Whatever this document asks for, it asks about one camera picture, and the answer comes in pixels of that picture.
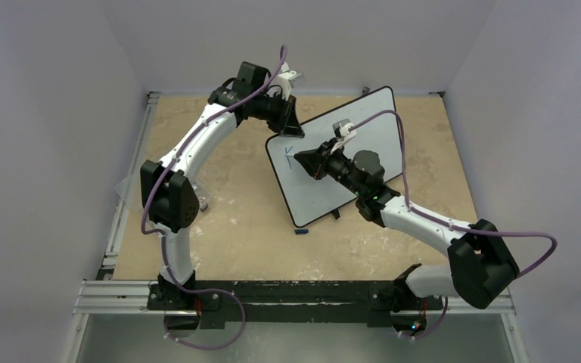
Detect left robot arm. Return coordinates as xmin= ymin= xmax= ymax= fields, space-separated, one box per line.
xmin=140 ymin=62 xmax=304 ymax=309

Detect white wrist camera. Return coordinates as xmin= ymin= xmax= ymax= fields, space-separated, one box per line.
xmin=331 ymin=119 xmax=357 ymax=154
xmin=274 ymin=70 xmax=304 ymax=101

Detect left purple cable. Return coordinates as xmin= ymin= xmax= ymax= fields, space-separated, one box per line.
xmin=140 ymin=45 xmax=289 ymax=292

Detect clear plastic bag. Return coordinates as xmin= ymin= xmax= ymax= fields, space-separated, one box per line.
xmin=114 ymin=172 xmax=212 ymax=209

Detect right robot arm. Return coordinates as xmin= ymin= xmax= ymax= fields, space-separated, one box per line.
xmin=294 ymin=141 xmax=521 ymax=312

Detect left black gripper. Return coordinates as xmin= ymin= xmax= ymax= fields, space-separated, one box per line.
xmin=253 ymin=92 xmax=304 ymax=138

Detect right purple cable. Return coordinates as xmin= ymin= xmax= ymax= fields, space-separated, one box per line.
xmin=353 ymin=109 xmax=558 ymax=280

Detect purple cable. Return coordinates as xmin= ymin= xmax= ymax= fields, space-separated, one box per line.
xmin=140 ymin=45 xmax=289 ymax=292
xmin=353 ymin=109 xmax=558 ymax=280

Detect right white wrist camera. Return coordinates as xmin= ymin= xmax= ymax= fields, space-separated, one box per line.
xmin=331 ymin=119 xmax=357 ymax=154

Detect white whiteboard black frame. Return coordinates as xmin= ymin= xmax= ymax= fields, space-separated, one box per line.
xmin=265 ymin=86 xmax=403 ymax=228

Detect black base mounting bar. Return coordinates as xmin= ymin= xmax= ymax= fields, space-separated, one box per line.
xmin=147 ymin=278 xmax=443 ymax=330

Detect aluminium frame rail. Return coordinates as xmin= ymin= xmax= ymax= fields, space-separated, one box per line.
xmin=60 ymin=92 xmax=163 ymax=362

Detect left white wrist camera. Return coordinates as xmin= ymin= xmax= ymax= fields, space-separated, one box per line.
xmin=274 ymin=70 xmax=304 ymax=101

